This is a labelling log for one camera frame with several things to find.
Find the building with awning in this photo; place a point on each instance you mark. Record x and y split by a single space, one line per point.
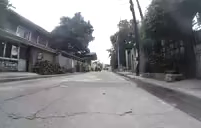
88 57

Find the pale slim pole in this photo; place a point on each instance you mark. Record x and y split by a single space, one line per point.
117 53

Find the grey concrete road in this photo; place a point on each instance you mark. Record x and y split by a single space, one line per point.
88 96

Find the trees beside the road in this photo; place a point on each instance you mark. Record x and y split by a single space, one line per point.
123 36

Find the large dark tree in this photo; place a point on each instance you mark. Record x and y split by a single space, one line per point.
73 33

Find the leaning dark utility pole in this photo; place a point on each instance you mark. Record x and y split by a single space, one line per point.
135 36

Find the pile of rubble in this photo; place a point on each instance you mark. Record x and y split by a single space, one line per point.
48 67

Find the thin leaning pole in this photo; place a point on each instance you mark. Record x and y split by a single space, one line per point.
139 10

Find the dark railing fence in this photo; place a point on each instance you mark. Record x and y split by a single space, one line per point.
168 56

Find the concrete block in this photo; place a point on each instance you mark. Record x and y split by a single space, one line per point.
174 77

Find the grey house with porch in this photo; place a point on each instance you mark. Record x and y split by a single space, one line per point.
24 43

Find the big dark tree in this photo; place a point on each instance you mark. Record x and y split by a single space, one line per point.
169 18

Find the dark gutter strip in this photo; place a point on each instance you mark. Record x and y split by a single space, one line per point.
178 99

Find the concrete sidewalk by house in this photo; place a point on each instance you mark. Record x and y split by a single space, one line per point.
11 76

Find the pale concrete sidewalk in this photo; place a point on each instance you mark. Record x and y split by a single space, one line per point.
194 87

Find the grey boundary wall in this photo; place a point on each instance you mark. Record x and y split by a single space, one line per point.
66 62

